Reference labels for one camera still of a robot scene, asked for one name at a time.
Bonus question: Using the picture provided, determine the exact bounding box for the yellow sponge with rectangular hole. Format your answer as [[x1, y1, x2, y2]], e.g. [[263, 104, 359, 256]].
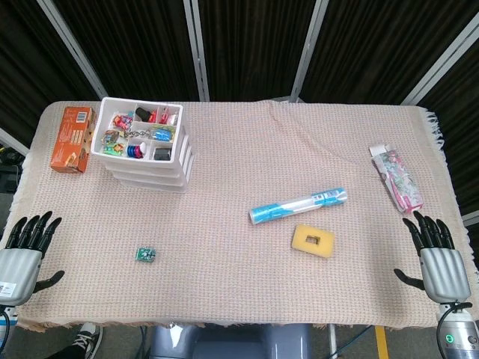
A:
[[290, 224, 336, 260]]

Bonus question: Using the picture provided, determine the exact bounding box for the blue cable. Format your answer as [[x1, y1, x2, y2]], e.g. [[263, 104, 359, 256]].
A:
[[336, 325, 375, 356]]

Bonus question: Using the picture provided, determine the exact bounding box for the orange cardboard box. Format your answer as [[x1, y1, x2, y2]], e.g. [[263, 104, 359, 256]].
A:
[[50, 106, 99, 174]]

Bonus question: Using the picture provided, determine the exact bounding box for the beige woven tablecloth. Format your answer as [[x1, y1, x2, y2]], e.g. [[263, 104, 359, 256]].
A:
[[0, 99, 479, 332]]

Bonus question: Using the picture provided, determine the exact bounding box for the black white sneaker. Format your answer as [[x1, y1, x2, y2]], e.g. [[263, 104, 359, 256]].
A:
[[70, 323, 104, 359]]

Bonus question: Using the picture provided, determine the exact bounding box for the grey screen post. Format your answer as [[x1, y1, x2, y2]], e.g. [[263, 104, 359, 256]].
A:
[[398, 20, 479, 107], [182, 0, 211, 102], [290, 0, 331, 103], [36, 0, 110, 101], [0, 128, 30, 157]]

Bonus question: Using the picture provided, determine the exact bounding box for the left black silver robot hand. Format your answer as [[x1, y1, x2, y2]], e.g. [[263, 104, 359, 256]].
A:
[[0, 211, 65, 307]]

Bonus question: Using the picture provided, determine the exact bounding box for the black pleated screen panel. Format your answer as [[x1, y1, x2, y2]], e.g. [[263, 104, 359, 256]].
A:
[[197, 0, 319, 102], [301, 0, 479, 104], [411, 37, 479, 218], [52, 0, 201, 102], [0, 0, 97, 150]]

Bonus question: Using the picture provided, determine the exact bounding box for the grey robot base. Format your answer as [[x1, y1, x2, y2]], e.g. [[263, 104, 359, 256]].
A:
[[149, 323, 312, 359]]

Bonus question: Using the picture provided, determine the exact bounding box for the white organizer tray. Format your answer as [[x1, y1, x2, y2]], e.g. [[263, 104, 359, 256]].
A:
[[91, 96, 196, 194]]

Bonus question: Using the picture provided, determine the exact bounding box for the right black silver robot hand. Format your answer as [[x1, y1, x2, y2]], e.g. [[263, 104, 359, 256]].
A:
[[392, 211, 472, 304]]

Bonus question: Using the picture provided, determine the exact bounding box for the white table leg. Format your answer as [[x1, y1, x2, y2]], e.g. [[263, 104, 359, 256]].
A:
[[328, 324, 338, 359]]

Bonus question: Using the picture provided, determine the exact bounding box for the red item in clear packet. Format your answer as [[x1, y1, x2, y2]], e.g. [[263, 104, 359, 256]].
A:
[[158, 107, 180, 126]]

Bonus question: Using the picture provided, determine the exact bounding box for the pink floral packet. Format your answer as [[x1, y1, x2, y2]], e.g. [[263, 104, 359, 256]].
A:
[[369, 144, 426, 215]]

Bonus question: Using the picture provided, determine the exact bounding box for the blue white film roll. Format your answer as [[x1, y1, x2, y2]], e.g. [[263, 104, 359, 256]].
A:
[[248, 185, 349, 227]]

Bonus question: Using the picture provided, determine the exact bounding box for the red colourful candy packet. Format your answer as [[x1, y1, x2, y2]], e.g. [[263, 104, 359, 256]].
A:
[[112, 114, 135, 130]]

